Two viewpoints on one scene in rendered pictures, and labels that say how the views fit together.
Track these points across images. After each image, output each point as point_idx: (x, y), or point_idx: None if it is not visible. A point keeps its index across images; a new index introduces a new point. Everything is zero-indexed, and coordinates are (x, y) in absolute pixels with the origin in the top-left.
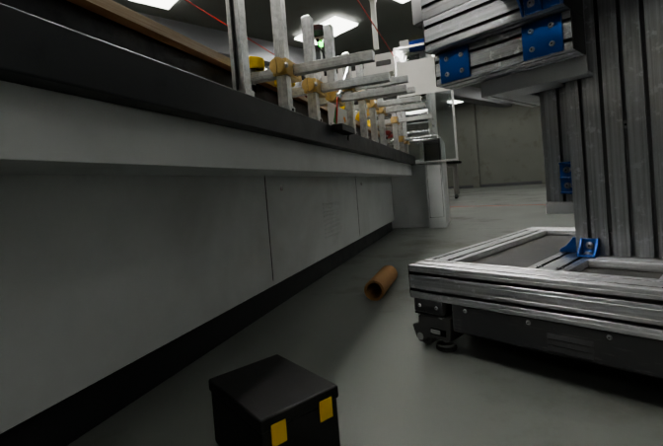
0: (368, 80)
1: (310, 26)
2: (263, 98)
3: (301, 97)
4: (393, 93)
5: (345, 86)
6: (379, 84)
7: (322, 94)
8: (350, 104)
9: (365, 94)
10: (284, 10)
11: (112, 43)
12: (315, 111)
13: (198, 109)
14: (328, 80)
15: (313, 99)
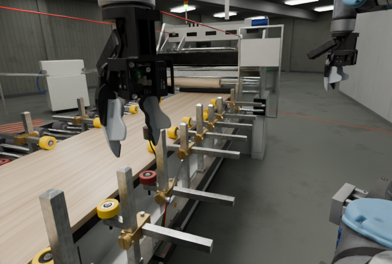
0: (188, 245)
1: (126, 183)
2: (86, 227)
3: (137, 176)
4: (220, 204)
5: (165, 240)
6: (212, 155)
7: (143, 235)
8: (185, 169)
9: (194, 197)
10: (70, 241)
11: None
12: (133, 260)
13: None
14: (158, 181)
15: (131, 250)
